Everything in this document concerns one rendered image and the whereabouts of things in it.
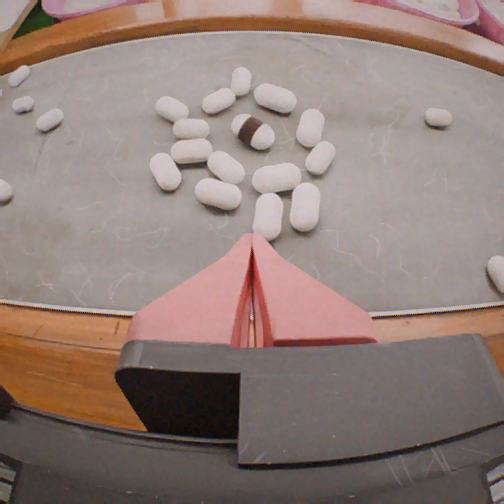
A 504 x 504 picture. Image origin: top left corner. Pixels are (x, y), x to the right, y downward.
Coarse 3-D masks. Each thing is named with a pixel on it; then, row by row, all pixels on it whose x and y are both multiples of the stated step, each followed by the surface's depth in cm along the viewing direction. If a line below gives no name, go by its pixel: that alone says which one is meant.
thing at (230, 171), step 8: (216, 152) 24; (224, 152) 25; (208, 160) 25; (216, 160) 24; (224, 160) 24; (232, 160) 24; (216, 168) 24; (224, 168) 24; (232, 168) 24; (240, 168) 24; (224, 176) 24; (232, 176) 24; (240, 176) 24
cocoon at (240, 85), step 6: (234, 72) 27; (240, 72) 26; (246, 72) 27; (234, 78) 27; (240, 78) 26; (246, 78) 26; (234, 84) 26; (240, 84) 26; (246, 84) 26; (234, 90) 27; (240, 90) 26; (246, 90) 27
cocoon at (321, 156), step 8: (320, 144) 25; (328, 144) 25; (312, 152) 25; (320, 152) 24; (328, 152) 24; (312, 160) 24; (320, 160) 24; (328, 160) 25; (312, 168) 25; (320, 168) 24
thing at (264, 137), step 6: (240, 114) 25; (246, 114) 25; (234, 120) 25; (240, 120) 25; (234, 126) 25; (240, 126) 25; (264, 126) 25; (234, 132) 25; (258, 132) 24; (264, 132) 24; (270, 132) 25; (252, 138) 25; (258, 138) 25; (264, 138) 25; (270, 138) 25; (252, 144) 25; (258, 144) 25; (264, 144) 25; (270, 144) 25
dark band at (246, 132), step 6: (246, 120) 25; (252, 120) 25; (258, 120) 25; (246, 126) 25; (252, 126) 24; (258, 126) 24; (240, 132) 25; (246, 132) 25; (252, 132) 24; (240, 138) 26; (246, 138) 25
